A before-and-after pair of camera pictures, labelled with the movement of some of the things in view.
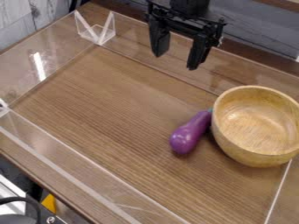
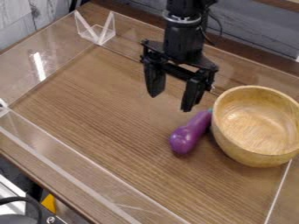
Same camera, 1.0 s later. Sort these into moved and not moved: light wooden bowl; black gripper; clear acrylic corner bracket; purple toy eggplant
Moved: black gripper
Not moved: purple toy eggplant; clear acrylic corner bracket; light wooden bowl
